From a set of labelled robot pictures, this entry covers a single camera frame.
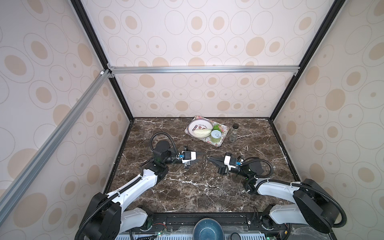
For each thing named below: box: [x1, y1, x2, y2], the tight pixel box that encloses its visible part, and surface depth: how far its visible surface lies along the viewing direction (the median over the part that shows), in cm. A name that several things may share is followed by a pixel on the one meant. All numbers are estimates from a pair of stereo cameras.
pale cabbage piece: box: [193, 129, 212, 138], surface depth 108 cm
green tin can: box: [210, 129, 222, 144], surface depth 105 cm
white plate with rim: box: [187, 118, 214, 139], surface depth 115 cm
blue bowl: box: [192, 217, 225, 240], surface depth 71 cm
